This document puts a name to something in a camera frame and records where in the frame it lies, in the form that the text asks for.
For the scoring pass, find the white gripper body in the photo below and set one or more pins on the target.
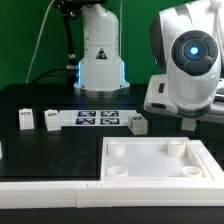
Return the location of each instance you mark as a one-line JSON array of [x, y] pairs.
[[157, 101]]

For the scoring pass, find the white square tabletop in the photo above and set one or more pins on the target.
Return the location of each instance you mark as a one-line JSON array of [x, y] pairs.
[[156, 158]]

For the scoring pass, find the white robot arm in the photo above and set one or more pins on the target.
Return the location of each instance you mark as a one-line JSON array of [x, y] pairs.
[[187, 43]]

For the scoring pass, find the white L-shaped fence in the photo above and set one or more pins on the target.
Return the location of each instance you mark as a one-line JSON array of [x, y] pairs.
[[114, 192]]

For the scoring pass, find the white block at left edge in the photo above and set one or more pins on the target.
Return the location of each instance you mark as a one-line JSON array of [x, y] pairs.
[[1, 154]]

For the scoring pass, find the white marker base plate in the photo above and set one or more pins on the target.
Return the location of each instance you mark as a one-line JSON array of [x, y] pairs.
[[94, 117]]

